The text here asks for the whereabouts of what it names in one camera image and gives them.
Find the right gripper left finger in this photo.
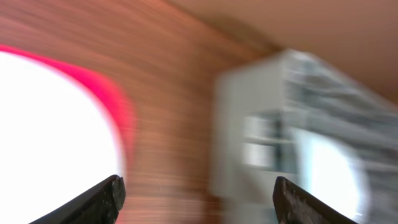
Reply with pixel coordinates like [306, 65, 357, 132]
[31, 175, 126, 224]

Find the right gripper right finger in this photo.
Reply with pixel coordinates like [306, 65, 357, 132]
[272, 176, 357, 224]

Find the light blue plate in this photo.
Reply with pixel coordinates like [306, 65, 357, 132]
[1, 51, 125, 223]

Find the light blue bowl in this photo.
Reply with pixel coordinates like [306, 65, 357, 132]
[292, 129, 371, 223]

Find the grey dishwasher rack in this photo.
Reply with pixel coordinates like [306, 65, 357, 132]
[210, 50, 397, 223]

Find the red serving tray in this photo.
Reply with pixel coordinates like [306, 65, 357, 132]
[1, 44, 137, 171]

